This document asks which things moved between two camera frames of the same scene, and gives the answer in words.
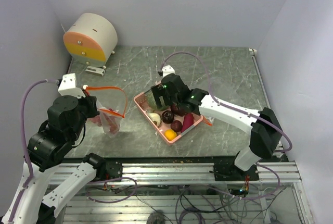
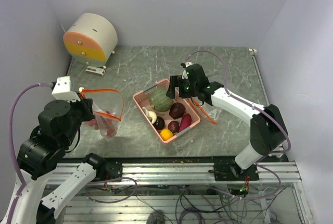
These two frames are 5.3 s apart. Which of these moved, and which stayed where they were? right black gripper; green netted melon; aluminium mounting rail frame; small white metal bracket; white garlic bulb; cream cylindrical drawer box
Moved: right black gripper; white garlic bulb
Stayed: cream cylindrical drawer box; green netted melon; small white metal bracket; aluminium mounting rail frame
